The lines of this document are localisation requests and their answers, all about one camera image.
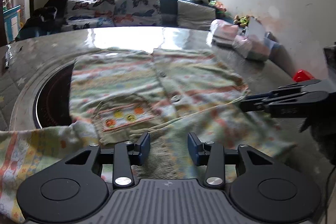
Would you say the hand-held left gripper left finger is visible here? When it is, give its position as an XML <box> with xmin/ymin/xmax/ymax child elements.
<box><xmin>64</xmin><ymin>132</ymin><xmax>151</xmax><ymax>187</ymax></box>

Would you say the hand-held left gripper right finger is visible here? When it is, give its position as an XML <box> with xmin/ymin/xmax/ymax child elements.
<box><xmin>187</xmin><ymin>132</ymin><xmax>273</xmax><ymax>187</ymax></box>

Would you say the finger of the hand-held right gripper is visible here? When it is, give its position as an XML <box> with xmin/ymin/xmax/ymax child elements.
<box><xmin>240</xmin><ymin>94</ymin><xmax>311</xmax><ymax>119</ymax></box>
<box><xmin>246</xmin><ymin>79</ymin><xmax>320</xmax><ymax>102</ymax></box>

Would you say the red plastic stool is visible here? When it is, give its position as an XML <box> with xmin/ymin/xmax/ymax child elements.
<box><xmin>293</xmin><ymin>70</ymin><xmax>316</xmax><ymax>83</ymax></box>

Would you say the clear plastic storage box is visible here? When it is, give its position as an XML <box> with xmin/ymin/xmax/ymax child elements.
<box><xmin>264</xmin><ymin>31</ymin><xmax>281</xmax><ymax>52</ymax></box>

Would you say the pink wet wipes pack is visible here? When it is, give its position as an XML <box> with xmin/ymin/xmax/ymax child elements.
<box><xmin>210</xmin><ymin>19</ymin><xmax>240</xmax><ymax>46</ymax></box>

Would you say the brown and green plush toy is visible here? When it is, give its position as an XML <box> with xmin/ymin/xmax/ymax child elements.
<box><xmin>233</xmin><ymin>15</ymin><xmax>250</xmax><ymax>27</ymax></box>

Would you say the colourful plush toy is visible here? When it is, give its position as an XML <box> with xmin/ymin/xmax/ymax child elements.
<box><xmin>209</xmin><ymin>0</ymin><xmax>228</xmax><ymax>14</ymax></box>

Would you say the grey pillow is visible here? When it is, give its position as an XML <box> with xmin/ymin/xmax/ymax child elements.
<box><xmin>177</xmin><ymin>0</ymin><xmax>217</xmax><ymax>31</ymax></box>

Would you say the round built-in cooker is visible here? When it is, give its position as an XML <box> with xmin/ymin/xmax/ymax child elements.
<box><xmin>33</xmin><ymin>63</ymin><xmax>77</xmax><ymax>128</ymax></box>

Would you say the blue cushioned bench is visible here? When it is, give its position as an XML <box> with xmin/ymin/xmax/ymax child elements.
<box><xmin>16</xmin><ymin>0</ymin><xmax>237</xmax><ymax>41</ymax></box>

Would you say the large butterfly print pillow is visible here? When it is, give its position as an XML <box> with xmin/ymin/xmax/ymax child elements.
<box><xmin>114</xmin><ymin>0</ymin><xmax>162</xmax><ymax>28</ymax></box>

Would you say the small butterfly print pillow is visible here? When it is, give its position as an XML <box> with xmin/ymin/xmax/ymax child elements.
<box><xmin>64</xmin><ymin>0</ymin><xmax>118</xmax><ymax>31</ymax></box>

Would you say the black jacket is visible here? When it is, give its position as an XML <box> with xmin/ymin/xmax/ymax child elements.
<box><xmin>16</xmin><ymin>0</ymin><xmax>69</xmax><ymax>41</ymax></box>

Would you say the blue cabinet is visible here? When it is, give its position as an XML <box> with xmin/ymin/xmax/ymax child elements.
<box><xmin>3</xmin><ymin>5</ymin><xmax>22</xmax><ymax>44</ymax></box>

